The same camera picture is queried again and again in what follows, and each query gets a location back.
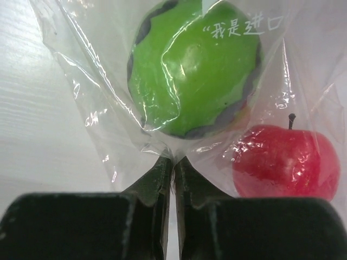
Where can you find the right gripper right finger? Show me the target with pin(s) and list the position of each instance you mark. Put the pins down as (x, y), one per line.
(215, 225)

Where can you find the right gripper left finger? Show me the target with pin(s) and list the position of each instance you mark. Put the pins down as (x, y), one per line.
(132, 224)

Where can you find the fake red fruit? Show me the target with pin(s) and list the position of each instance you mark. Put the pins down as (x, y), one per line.
(272, 161)

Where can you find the fake green fruit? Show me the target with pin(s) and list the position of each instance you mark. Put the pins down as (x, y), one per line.
(191, 73)

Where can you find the clear zip top bag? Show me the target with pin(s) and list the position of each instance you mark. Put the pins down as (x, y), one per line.
(304, 47)

